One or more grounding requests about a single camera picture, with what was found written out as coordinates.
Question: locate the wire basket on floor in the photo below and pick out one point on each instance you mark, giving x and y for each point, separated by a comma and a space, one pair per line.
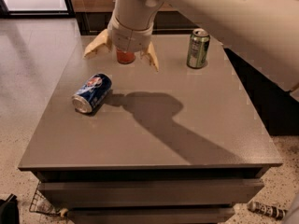
40, 205

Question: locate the green soda can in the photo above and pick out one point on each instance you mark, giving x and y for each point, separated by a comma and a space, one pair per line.
198, 47

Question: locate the dark framed glass door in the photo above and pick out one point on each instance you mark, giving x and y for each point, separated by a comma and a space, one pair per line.
36, 8

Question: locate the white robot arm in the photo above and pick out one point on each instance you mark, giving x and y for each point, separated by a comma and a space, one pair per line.
265, 33

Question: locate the red coca-cola can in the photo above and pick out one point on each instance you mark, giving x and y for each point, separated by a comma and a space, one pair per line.
125, 57

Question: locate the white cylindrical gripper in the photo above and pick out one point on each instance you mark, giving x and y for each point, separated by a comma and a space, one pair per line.
130, 38

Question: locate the black white patterned stick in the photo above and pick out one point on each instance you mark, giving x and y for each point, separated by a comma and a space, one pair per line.
266, 210

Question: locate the blue pepsi can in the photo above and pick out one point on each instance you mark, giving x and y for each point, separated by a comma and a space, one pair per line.
92, 93

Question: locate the grey drawer cabinet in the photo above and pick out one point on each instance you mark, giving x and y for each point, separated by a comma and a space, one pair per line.
177, 146

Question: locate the black bag on floor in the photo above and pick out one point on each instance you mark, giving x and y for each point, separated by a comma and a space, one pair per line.
9, 211

